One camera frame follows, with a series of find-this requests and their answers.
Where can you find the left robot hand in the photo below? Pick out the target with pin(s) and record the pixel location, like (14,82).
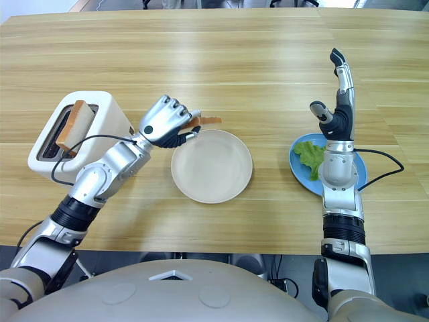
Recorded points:
(160,119)

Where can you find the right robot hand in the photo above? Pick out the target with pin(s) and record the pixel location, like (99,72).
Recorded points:
(342,119)

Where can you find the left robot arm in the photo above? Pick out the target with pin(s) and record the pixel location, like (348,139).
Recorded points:
(97,177)

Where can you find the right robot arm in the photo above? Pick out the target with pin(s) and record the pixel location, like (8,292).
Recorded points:
(340,201)

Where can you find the green lettuce leaf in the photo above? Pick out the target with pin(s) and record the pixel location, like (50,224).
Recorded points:
(310,156)

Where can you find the blue plate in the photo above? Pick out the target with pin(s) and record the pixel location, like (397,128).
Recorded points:
(362,167)

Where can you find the cream toaster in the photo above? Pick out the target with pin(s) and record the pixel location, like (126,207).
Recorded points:
(107,114)

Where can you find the cream plate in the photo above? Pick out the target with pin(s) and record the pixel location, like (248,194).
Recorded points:
(212,166)

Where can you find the robot body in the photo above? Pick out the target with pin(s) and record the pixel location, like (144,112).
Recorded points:
(167,295)

